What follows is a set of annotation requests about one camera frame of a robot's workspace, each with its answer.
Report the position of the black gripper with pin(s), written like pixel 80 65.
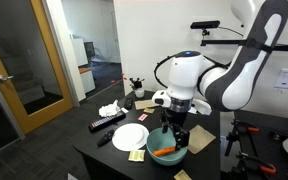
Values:
pixel 174 121

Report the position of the orange marker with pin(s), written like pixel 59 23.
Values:
pixel 164 151

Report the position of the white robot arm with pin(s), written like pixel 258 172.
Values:
pixel 197 82

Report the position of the teal bowl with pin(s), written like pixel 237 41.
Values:
pixel 156 140

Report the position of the yellow packet behind bowl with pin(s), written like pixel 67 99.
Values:
pixel 136 155

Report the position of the brown paper bag left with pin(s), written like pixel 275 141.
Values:
pixel 199 139

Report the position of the brown paper bag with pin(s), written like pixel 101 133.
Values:
pixel 142 104
pixel 182 175
pixel 199 139

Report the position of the white pink packet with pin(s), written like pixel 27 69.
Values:
pixel 143 117

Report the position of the yellow sticky packet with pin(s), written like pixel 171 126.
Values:
pixel 149 110

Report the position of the white round plate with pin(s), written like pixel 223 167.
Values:
pixel 132 136

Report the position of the brown paper bag right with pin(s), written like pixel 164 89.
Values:
pixel 142 104

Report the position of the brown paper bag front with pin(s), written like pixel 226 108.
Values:
pixel 182 175

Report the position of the white flower vase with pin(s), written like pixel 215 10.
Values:
pixel 139 93

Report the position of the black remote control large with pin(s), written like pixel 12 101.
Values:
pixel 128 104

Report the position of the small white paper slip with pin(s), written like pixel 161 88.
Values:
pixel 124 110

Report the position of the orange black clamp upper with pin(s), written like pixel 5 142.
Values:
pixel 233 135

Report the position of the small black remote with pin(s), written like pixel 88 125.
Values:
pixel 106 138

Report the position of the crumpled white tissue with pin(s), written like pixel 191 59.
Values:
pixel 110 109

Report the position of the black grey remote control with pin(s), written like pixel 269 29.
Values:
pixel 106 121

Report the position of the black perforated side table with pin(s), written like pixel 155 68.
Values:
pixel 261 155

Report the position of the wooden glass door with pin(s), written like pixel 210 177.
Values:
pixel 32 78

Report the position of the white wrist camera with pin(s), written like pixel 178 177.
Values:
pixel 162 98

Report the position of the black camera on mount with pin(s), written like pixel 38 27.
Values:
pixel 205 26

